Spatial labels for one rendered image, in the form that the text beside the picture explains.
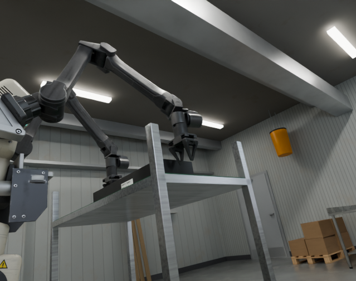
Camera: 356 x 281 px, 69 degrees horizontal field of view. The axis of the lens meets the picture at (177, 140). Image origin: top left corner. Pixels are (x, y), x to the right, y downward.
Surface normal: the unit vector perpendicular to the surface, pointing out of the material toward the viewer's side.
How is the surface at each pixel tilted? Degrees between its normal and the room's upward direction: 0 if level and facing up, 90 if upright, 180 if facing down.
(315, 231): 90
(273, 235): 90
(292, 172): 90
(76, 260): 90
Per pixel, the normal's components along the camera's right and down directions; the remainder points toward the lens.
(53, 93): 0.38, -0.65
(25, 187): 0.65, -0.36
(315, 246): -0.78, -0.11
